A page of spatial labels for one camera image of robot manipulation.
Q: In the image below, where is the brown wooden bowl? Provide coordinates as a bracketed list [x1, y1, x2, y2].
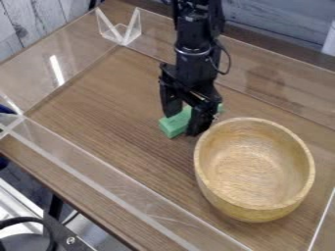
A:
[193, 117, 314, 223]

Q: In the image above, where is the clear acrylic tray wall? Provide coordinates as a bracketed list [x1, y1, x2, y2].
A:
[0, 96, 250, 251]

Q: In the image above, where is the black table leg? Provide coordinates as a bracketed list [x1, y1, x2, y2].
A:
[47, 195, 63, 221]

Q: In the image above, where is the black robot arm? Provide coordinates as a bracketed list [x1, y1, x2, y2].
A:
[158, 0, 226, 136]

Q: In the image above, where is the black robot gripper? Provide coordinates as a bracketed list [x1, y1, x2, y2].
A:
[160, 48, 222, 136]

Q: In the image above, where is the blue object at edge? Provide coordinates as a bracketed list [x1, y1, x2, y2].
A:
[0, 104, 17, 114]

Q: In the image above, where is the clear acrylic corner bracket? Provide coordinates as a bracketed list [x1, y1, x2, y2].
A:
[95, 8, 141, 46]

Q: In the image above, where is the green rectangular block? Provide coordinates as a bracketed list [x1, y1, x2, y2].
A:
[157, 103, 225, 139]

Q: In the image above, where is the black cable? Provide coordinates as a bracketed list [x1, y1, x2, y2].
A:
[0, 217, 57, 251]

